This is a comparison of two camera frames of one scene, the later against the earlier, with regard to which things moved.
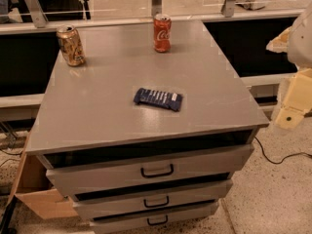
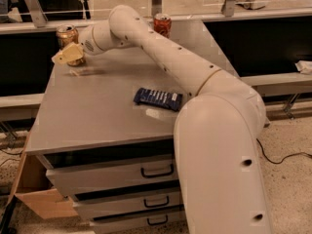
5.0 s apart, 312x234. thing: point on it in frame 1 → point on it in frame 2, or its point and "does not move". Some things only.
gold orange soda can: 71,45 does not move
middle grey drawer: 116,204 does not move
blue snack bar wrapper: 157,97 does not move
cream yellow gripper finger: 297,100 → 69,53
